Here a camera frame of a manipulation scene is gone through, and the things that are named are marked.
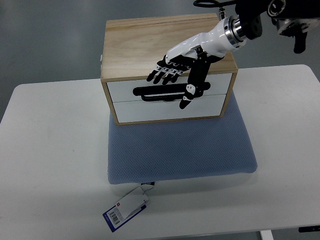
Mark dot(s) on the white and blue product tag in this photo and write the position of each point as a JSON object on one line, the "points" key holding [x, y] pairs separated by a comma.
{"points": [[126, 208]]}

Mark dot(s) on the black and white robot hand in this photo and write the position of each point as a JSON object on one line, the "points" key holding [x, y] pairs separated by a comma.
{"points": [[196, 54]]}

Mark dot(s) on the blue-grey textured cushion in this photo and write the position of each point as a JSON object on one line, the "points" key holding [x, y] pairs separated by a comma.
{"points": [[175, 150]]}

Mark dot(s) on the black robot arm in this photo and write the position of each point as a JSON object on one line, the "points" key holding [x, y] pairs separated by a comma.
{"points": [[292, 18]]}

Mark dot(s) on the white table leg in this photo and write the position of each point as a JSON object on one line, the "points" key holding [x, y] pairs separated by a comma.
{"points": [[266, 235]]}

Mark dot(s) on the wooden drawer cabinet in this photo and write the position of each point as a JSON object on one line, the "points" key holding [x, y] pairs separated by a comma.
{"points": [[132, 47]]}

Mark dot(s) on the white drawer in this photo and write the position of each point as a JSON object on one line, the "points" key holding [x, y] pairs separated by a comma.
{"points": [[142, 111], [122, 91]]}

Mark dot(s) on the black table control panel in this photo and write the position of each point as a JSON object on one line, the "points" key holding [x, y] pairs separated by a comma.
{"points": [[309, 229]]}

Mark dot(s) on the black drawer handle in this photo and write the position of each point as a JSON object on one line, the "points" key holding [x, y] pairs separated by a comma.
{"points": [[167, 93]]}

